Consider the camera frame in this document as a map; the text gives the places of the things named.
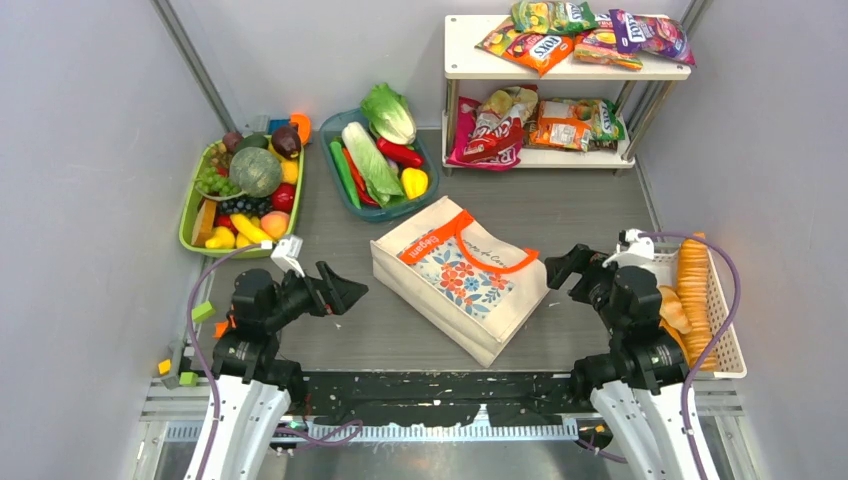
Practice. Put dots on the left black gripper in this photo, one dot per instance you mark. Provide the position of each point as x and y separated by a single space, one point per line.
317 291

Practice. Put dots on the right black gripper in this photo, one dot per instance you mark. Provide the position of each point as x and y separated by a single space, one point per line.
582 273

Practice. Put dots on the beige canvas tote bag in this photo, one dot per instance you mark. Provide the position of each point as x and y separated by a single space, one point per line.
475 288

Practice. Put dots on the red white chips bag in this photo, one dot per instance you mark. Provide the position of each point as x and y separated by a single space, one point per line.
498 134

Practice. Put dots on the purple snack bag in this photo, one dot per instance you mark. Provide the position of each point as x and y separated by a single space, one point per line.
658 35

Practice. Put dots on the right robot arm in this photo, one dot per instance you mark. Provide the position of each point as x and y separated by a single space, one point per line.
640 386

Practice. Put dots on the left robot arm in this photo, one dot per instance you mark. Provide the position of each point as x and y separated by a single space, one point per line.
250 387

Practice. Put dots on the peach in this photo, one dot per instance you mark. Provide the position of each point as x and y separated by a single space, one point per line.
275 224

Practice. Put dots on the red chili pepper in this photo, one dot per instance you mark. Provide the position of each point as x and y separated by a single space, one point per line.
364 197

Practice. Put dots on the red apple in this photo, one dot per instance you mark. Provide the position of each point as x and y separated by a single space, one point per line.
283 198

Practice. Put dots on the yellow banana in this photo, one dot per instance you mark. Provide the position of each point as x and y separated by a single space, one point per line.
245 227

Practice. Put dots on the napa cabbage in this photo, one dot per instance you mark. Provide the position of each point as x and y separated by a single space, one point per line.
382 183

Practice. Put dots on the pink Real snack bag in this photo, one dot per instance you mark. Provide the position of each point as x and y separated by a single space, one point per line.
465 124

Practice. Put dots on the black grapes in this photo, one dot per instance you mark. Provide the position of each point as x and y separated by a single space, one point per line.
249 206

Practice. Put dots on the stack of round crackers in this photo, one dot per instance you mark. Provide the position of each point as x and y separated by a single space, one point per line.
692 290

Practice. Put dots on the yellow bell pepper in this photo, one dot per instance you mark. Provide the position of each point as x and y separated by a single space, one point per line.
415 182

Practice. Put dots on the orange green snack bag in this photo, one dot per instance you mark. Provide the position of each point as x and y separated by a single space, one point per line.
580 125

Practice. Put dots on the green cucumber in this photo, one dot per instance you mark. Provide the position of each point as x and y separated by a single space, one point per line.
344 172

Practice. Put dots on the green cantaloupe melon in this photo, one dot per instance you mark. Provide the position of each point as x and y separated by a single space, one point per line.
256 171

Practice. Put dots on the white two-tier shelf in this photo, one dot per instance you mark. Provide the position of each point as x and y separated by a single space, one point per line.
474 73

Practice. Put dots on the dark purple fruit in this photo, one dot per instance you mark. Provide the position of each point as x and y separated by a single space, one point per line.
286 142

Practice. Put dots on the teal vegetable tray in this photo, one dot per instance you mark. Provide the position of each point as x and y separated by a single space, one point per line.
331 129

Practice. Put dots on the green grapes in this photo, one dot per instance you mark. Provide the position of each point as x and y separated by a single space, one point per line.
214 181

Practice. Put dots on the green fruit tray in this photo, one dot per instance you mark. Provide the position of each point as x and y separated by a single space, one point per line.
202 230

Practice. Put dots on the green lettuce head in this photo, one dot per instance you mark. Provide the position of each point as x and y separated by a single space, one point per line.
389 114

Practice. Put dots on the white plastic basket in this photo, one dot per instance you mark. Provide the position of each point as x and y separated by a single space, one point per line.
730 363

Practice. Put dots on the orange Fox's snack bag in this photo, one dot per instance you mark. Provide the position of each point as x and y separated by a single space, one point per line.
540 52

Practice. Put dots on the yellow orange snack bag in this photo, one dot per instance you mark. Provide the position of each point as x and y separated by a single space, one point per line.
599 46

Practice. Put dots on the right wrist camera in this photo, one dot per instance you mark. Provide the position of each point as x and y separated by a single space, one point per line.
634 248

